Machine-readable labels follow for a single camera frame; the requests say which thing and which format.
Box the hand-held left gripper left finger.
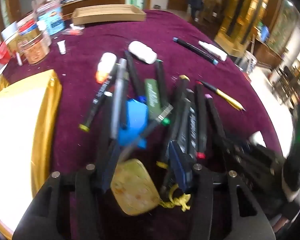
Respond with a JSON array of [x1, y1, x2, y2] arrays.
[[12, 140, 122, 240]]

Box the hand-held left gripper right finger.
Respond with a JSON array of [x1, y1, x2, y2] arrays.
[[168, 141, 277, 240]]

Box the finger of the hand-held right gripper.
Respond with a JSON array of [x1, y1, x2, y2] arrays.
[[245, 142, 287, 168], [212, 140, 284, 180]]

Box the yellow-green tag with tassel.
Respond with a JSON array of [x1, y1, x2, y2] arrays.
[[110, 158, 192, 217]]

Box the pile of black markers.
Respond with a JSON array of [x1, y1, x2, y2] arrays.
[[140, 59, 230, 188]]

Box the yellow black pencil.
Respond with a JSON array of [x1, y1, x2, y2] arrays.
[[196, 80, 246, 112]]

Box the black marker yellow cap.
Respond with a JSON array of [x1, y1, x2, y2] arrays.
[[79, 79, 115, 132]]

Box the silver pen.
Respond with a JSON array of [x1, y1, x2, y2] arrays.
[[110, 58, 128, 140]]

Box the gold tray white inside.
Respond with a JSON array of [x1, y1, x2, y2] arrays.
[[0, 69, 62, 238]]

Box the black marker dark blue cap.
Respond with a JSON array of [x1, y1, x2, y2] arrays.
[[124, 51, 147, 103]]

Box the white spray bottle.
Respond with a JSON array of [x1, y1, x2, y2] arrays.
[[198, 40, 228, 62]]

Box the black marker light blue caps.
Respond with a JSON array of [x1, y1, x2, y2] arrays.
[[172, 37, 219, 66]]

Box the white pill bottle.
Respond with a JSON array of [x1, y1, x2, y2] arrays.
[[128, 41, 157, 64]]

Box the person's right forearm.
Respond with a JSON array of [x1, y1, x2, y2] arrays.
[[270, 195, 300, 233]]

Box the white bucket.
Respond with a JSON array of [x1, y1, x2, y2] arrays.
[[241, 50, 258, 74]]

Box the white glue bottle orange cap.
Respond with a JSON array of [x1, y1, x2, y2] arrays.
[[95, 52, 117, 83]]

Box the gold framed cabinet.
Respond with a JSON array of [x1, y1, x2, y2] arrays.
[[215, 0, 273, 57]]

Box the clear plastic packet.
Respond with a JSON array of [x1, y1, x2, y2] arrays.
[[64, 24, 85, 36]]

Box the clear jar orange contents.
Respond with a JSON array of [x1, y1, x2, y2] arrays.
[[17, 21, 52, 64]]

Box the cardboard box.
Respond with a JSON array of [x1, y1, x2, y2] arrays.
[[72, 4, 147, 26]]

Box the red bag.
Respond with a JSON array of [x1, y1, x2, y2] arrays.
[[0, 41, 12, 64]]

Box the clear jar blue label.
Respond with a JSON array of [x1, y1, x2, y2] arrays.
[[34, 0, 65, 37]]

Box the pale blue lidded container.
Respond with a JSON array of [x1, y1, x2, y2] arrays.
[[1, 21, 22, 48]]

